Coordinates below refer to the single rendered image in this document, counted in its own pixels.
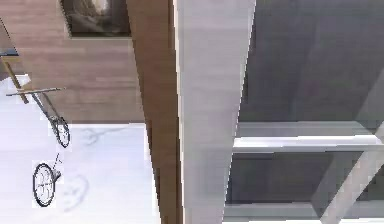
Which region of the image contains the dark framed wall picture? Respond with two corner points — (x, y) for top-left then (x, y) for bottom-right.
(60, 0), (132, 38)

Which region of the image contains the white open shelf unit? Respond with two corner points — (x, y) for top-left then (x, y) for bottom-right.
(173, 0), (384, 224)

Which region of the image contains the grey bicycle with black wheels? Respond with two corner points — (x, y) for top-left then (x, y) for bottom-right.
(5, 86), (72, 208)

